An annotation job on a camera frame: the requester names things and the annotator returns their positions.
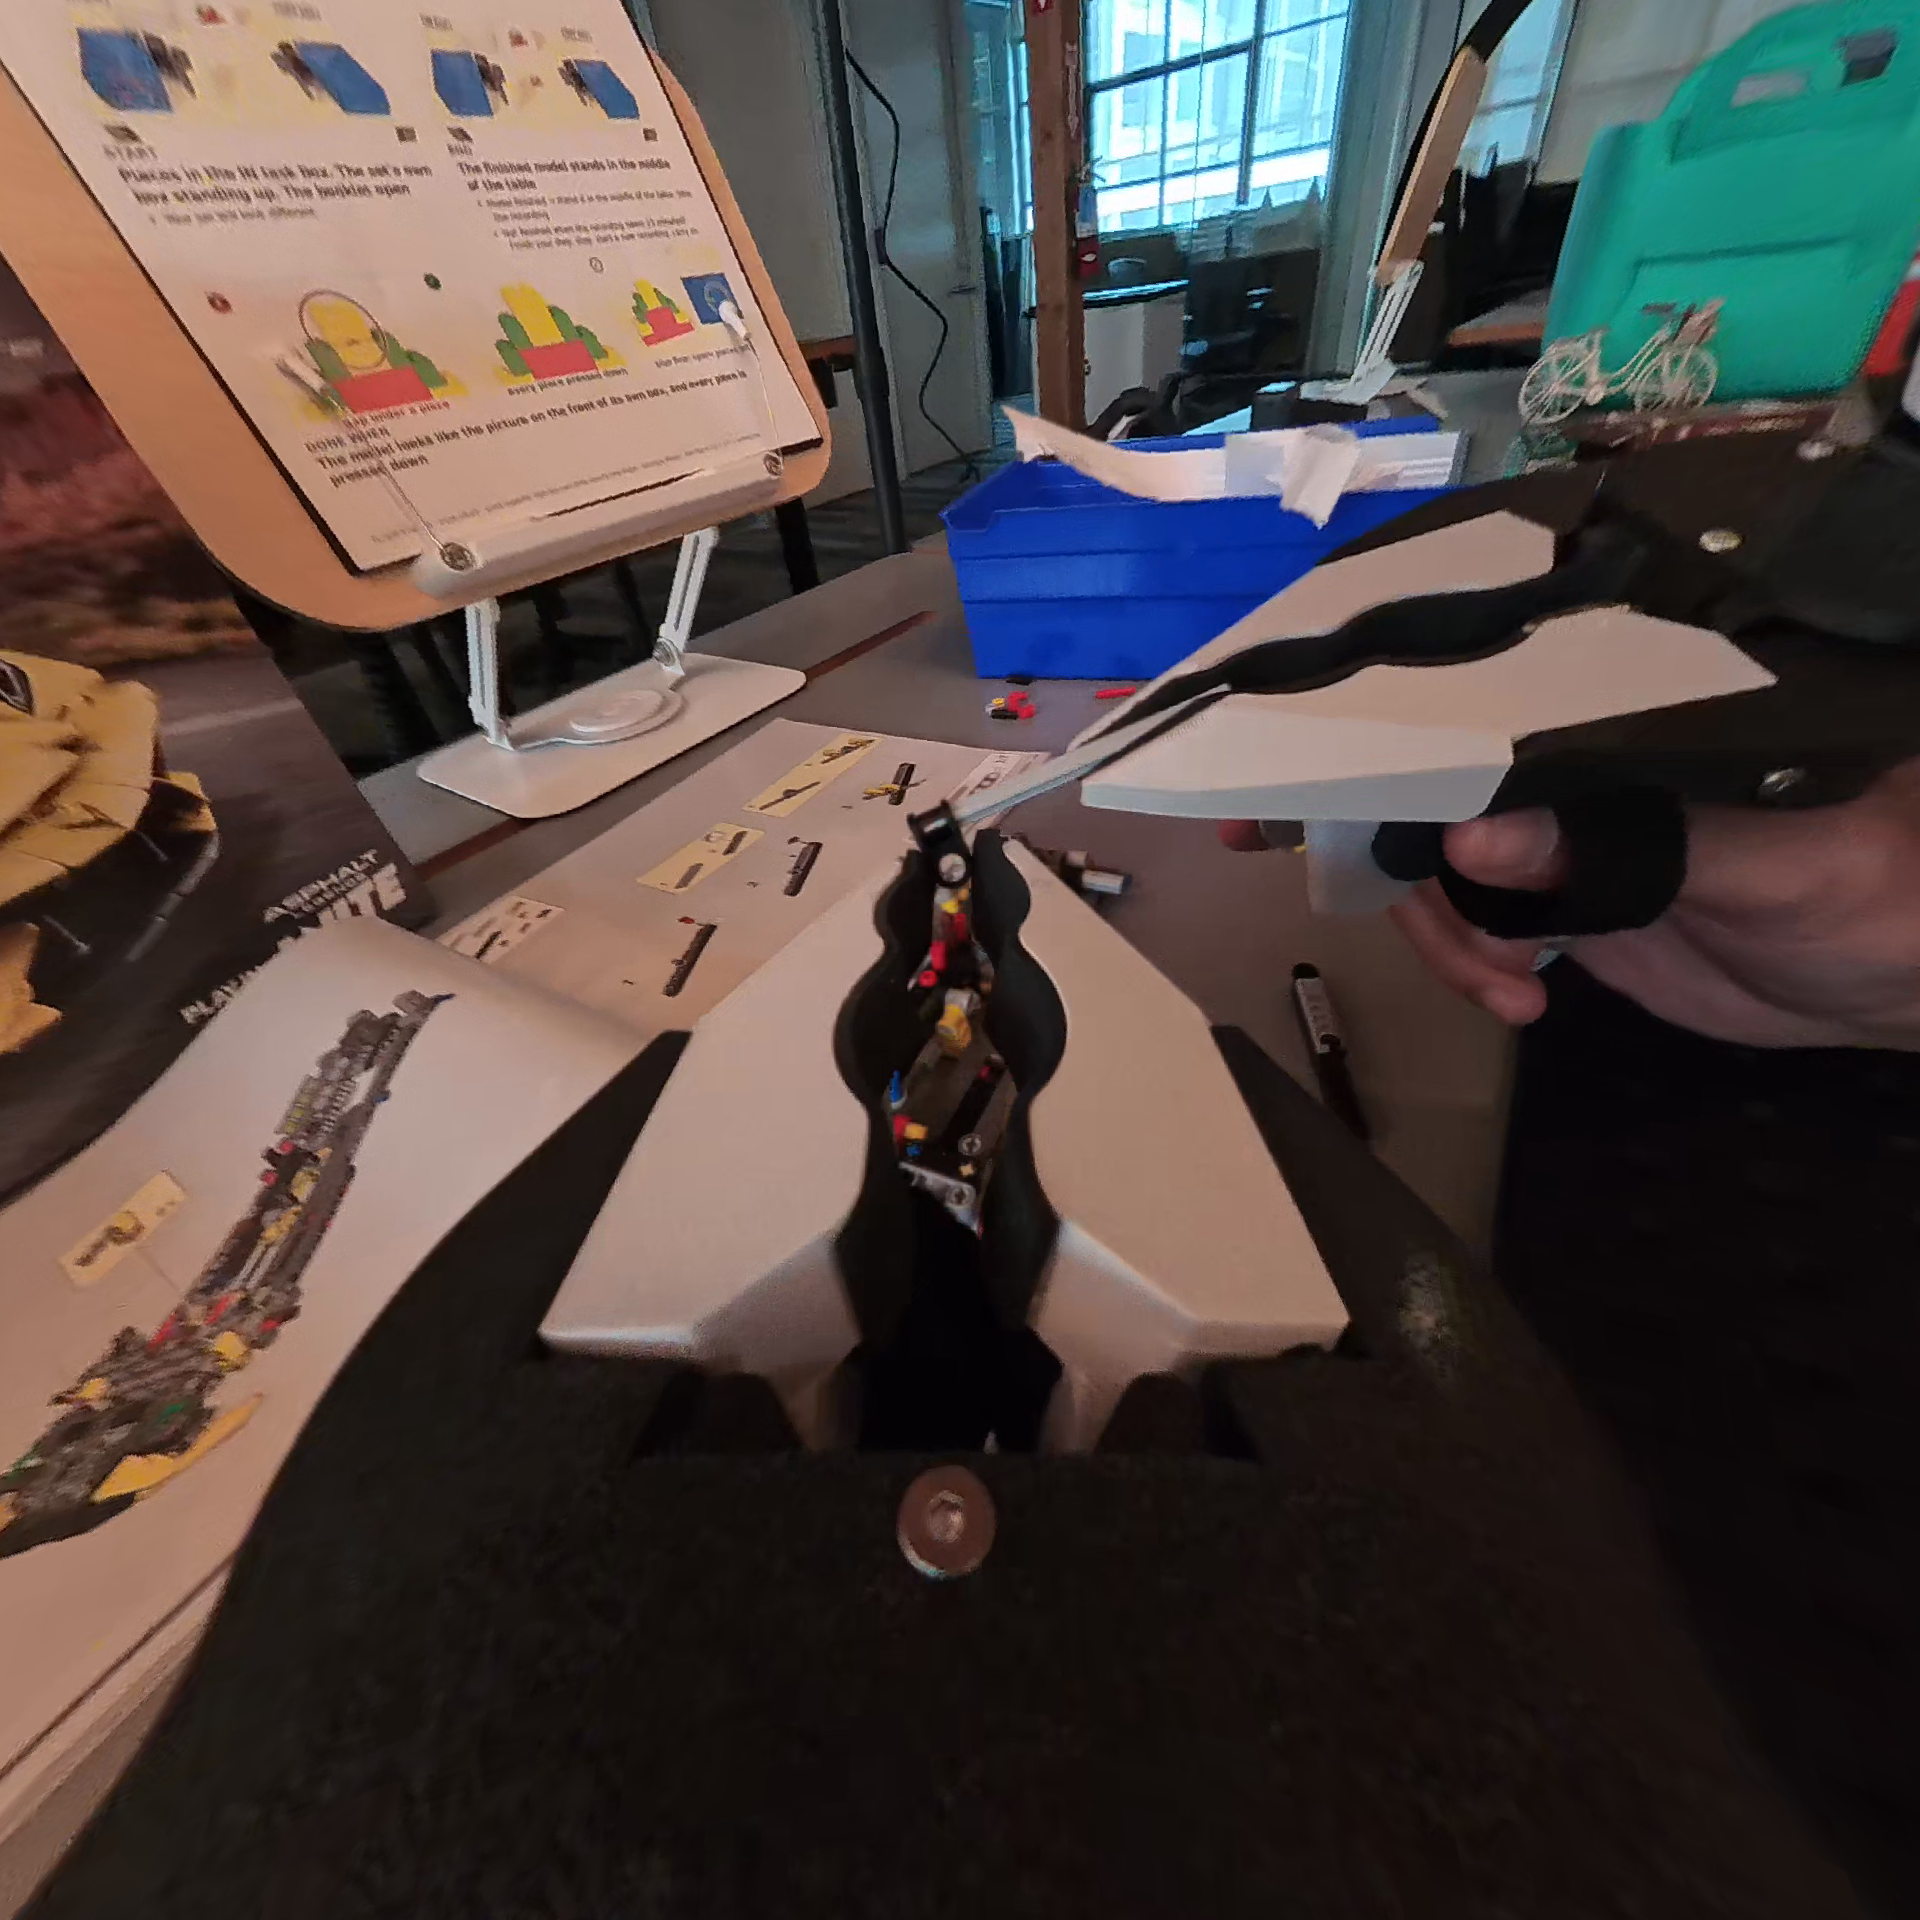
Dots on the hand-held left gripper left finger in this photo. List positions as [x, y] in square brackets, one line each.
[735, 1200]

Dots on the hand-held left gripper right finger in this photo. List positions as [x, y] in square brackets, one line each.
[1184, 1184]

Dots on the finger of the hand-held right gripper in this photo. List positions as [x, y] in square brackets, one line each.
[1395, 586]
[1424, 734]

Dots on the grey lego axle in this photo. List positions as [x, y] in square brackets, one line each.
[1036, 779]

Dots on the partly built lego car chassis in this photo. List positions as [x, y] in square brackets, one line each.
[954, 1079]

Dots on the person's right hand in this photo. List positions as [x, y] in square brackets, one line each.
[1800, 932]

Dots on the black marker pen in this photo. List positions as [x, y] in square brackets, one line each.
[1328, 1051]

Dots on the brown wooden board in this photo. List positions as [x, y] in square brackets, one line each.
[1652, 428]

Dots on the crumpled white paper bag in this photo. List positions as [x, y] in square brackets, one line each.
[1200, 458]

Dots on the blue plastic bin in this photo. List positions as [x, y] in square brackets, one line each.
[1125, 586]

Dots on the white miniature bicycle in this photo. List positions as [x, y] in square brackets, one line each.
[1622, 370]

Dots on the open instruction booklet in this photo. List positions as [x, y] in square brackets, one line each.
[375, 1200]

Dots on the teal carrying case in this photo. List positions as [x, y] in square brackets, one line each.
[1741, 211]

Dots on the scattered red and blue pins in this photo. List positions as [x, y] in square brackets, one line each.
[1036, 702]

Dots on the wooden clipboard on white stand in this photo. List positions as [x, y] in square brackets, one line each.
[1424, 181]

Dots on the wooden pillar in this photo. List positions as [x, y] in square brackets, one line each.
[1054, 224]

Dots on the white clipboard stand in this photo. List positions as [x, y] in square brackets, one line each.
[599, 722]

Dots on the large grid window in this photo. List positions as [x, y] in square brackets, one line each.
[1215, 106]

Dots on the black perforated chair back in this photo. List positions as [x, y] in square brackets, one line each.
[1724, 1276]

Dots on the yellow car picture box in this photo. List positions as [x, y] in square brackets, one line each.
[149, 750]

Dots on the wooden clipboard with instruction sheet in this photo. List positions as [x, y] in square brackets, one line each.
[375, 301]

